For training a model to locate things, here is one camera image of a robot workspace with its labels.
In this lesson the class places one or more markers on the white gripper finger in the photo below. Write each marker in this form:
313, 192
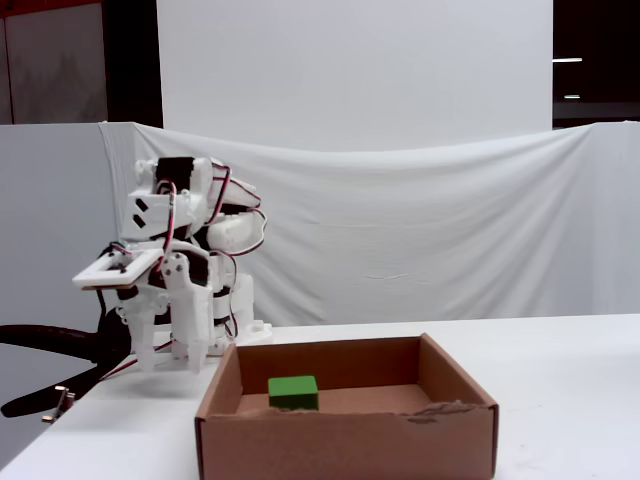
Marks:
144, 342
190, 325

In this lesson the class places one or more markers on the green cube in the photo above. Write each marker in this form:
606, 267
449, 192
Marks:
292, 392

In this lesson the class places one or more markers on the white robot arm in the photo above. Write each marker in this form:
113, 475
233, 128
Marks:
235, 235

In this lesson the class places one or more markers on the brown cardboard box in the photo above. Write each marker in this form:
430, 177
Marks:
350, 445

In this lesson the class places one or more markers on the controller board with brass standoffs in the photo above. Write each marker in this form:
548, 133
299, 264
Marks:
62, 400

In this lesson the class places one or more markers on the grey partition panel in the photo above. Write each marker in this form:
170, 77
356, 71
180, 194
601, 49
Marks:
45, 200

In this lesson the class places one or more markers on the white draped cloth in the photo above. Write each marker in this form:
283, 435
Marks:
400, 225

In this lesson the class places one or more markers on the grey cabinet door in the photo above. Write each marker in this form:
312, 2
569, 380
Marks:
55, 65

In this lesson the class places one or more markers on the white backdrop panel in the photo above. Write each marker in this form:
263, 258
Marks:
350, 65

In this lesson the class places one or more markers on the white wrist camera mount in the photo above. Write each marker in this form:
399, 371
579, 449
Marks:
100, 274

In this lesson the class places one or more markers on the black curved frame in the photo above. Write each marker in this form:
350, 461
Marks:
50, 337

